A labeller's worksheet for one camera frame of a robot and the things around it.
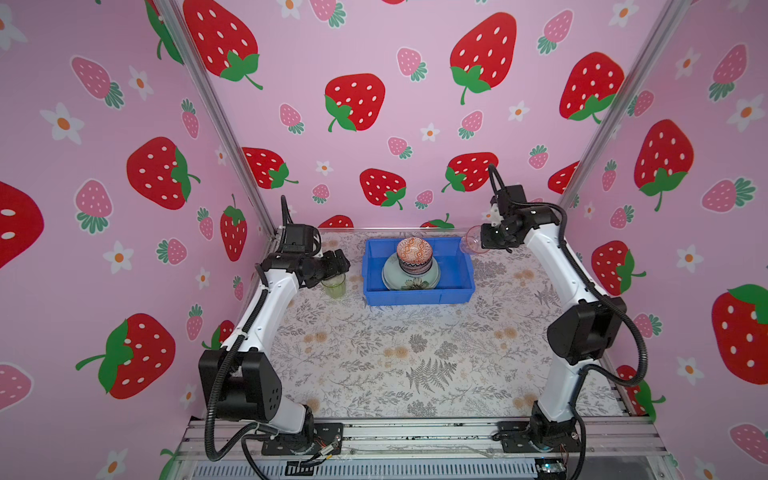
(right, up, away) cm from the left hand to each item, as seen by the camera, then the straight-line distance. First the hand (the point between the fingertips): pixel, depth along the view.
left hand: (339, 265), depth 84 cm
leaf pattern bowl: (+23, -1, +10) cm, 25 cm away
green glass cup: (-5, -8, +17) cm, 19 cm away
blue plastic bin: (+38, +4, +27) cm, 47 cm away
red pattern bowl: (+23, +3, +14) cm, 27 cm away
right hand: (+44, +8, +4) cm, 45 cm away
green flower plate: (+17, -5, +17) cm, 24 cm away
